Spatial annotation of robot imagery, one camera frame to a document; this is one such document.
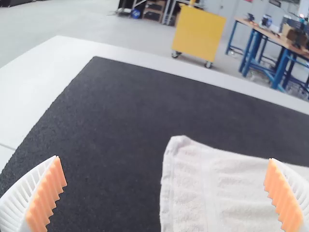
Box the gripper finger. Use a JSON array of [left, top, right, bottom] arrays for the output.
[[0, 155, 68, 232], [263, 158, 309, 232]]

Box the pale towel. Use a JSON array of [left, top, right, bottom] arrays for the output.
[[159, 135, 309, 232]]

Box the black mat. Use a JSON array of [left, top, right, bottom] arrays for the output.
[[0, 56, 309, 232]]

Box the blue workbench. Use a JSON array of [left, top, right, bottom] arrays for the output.
[[225, 14, 309, 100]]

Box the yellow wheeled cabinet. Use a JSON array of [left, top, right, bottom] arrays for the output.
[[171, 3, 227, 69]]

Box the storage shelf rack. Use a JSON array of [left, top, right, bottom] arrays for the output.
[[141, 0, 181, 25]]

